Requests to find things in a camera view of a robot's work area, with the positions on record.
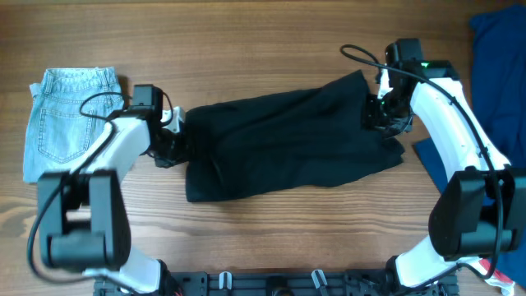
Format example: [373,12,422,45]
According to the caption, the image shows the black shorts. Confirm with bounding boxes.
[186,71,404,202]

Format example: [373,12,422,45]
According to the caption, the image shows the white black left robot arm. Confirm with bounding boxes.
[26,106,184,295]

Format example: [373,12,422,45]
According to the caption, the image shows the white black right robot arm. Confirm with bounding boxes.
[374,61,525,292]

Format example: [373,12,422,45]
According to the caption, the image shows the light blue denim shorts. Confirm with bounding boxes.
[23,67,124,183]

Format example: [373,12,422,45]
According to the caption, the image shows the blue polo shirt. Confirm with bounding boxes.
[413,3,526,289]

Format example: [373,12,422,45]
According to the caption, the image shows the white red cloth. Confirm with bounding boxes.
[471,259,515,296]

